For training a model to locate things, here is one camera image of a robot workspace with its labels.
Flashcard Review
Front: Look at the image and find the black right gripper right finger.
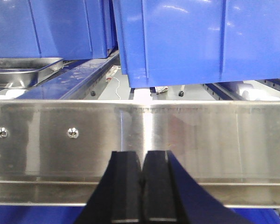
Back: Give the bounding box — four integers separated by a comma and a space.
142, 150, 247, 224

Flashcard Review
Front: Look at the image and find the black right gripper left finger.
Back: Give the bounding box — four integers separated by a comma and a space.
74, 151, 141, 224

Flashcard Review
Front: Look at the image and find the silver metal tray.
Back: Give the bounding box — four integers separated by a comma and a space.
0, 57, 63, 89

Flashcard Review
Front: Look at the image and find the black caster wheel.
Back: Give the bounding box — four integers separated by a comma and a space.
178, 91, 184, 97

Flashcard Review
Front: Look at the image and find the large blue plastic bin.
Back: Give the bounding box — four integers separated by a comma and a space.
113, 0, 280, 88

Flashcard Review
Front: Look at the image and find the blue plastic bin upper left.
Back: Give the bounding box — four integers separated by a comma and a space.
0, 0, 117, 60

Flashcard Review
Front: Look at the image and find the stainless steel shelf front rail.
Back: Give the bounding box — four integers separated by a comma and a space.
0, 100, 280, 208

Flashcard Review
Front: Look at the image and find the white cable on floor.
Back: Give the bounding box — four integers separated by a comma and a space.
112, 76, 122, 100

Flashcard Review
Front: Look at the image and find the blue shelf divider rail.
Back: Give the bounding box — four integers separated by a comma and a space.
17, 50, 119, 100

